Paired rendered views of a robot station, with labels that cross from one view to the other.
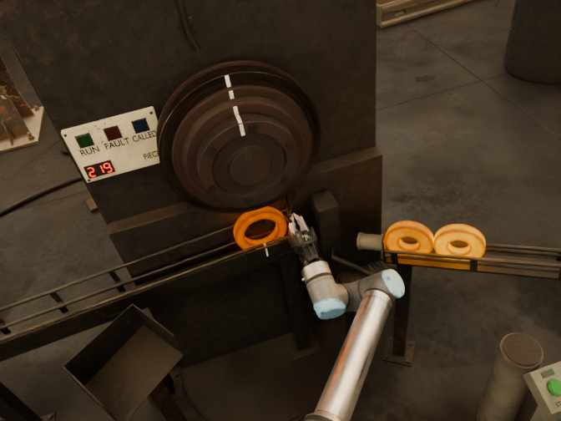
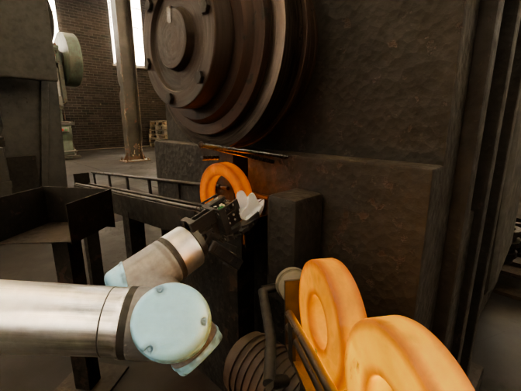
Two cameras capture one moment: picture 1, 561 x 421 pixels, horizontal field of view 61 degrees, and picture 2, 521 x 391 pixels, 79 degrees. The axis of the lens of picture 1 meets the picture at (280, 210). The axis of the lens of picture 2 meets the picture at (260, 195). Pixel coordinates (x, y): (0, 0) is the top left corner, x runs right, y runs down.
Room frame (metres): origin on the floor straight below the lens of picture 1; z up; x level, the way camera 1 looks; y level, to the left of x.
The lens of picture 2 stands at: (0.76, -0.63, 0.95)
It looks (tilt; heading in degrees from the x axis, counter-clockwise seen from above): 14 degrees down; 54
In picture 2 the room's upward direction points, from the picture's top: straight up
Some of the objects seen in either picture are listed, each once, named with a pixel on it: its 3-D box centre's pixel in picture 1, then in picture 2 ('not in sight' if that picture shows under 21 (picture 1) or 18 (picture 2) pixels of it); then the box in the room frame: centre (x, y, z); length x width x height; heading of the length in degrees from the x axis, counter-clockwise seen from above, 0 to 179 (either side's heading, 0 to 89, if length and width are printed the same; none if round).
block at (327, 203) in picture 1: (325, 223); (295, 245); (1.21, -0.15, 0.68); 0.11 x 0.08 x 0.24; 9
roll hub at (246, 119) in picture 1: (248, 163); (181, 40); (1.06, 0.06, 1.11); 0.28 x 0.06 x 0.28; 99
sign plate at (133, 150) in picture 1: (118, 145); not in sight; (1.21, 0.43, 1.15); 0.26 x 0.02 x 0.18; 99
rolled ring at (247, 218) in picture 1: (260, 229); (225, 196); (1.17, 0.08, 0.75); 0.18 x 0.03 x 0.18; 100
